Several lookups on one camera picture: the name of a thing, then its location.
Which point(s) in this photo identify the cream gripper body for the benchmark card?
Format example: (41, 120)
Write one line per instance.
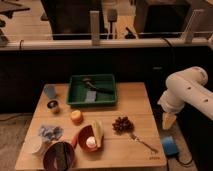
(168, 120)

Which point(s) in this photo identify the grey sponge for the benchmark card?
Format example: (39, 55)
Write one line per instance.
(91, 96)

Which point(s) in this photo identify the green plastic tray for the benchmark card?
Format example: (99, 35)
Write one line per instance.
(92, 90)

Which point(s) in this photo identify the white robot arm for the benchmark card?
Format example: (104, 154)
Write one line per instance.
(186, 86)

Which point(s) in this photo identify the metal fork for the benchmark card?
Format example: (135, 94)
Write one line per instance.
(137, 139)

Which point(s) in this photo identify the purple grape bunch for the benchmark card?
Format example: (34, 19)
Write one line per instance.
(123, 125)

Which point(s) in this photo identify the yellow banana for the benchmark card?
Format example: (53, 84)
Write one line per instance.
(98, 132)

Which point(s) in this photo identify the white egg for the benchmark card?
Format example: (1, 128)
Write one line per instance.
(91, 142)

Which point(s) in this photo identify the orange apple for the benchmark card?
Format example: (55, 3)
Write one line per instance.
(76, 116)

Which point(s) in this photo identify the red bowl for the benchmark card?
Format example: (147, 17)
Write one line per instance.
(81, 137)

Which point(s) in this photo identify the purple bowl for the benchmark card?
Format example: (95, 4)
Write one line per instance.
(59, 157)

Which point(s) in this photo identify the small metal cup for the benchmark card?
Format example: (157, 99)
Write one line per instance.
(53, 106)

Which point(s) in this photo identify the blue crumpled cloth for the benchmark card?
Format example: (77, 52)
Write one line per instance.
(50, 133)

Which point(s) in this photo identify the light blue cup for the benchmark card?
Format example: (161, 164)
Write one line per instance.
(49, 91)

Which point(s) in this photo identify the white railing post right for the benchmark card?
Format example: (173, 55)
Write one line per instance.
(188, 34)

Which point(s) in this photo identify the white railing post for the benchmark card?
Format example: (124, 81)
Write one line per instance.
(95, 28)
(188, 34)

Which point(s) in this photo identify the white railing post left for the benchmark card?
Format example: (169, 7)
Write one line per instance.
(95, 28)

